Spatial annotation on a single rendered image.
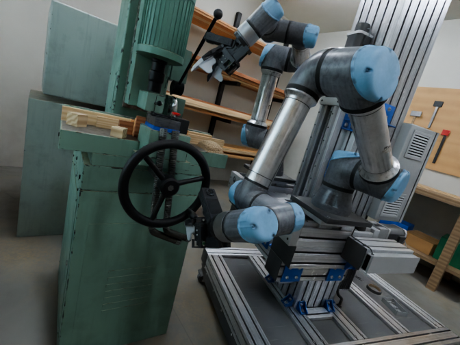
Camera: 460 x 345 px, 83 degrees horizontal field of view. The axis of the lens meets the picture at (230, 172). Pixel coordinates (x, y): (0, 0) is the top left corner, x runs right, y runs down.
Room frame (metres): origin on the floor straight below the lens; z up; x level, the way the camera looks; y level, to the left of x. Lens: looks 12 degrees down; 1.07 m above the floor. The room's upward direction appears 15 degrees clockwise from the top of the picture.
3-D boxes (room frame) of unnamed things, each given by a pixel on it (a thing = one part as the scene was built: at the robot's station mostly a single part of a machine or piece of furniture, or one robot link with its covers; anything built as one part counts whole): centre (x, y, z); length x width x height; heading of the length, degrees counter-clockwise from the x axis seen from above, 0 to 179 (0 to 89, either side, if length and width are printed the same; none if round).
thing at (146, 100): (1.06, 0.38, 1.03); 0.14 x 0.07 x 0.09; 35
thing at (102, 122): (1.10, 0.30, 0.92); 0.55 x 0.02 x 0.04; 125
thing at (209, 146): (1.12, 0.11, 0.92); 0.14 x 0.09 x 0.04; 35
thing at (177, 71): (1.31, 0.37, 1.22); 0.09 x 0.08 x 0.15; 35
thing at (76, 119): (0.86, 0.54, 0.92); 0.05 x 0.04 x 0.04; 173
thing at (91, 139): (0.96, 0.30, 0.87); 0.61 x 0.30 x 0.06; 125
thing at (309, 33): (1.24, -0.17, 1.40); 0.49 x 0.11 x 0.12; 168
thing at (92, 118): (1.07, 0.38, 0.92); 0.60 x 0.02 x 0.05; 125
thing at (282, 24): (1.06, -0.02, 1.40); 0.11 x 0.11 x 0.08; 78
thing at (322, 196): (0.98, -0.41, 0.87); 0.15 x 0.15 x 0.10
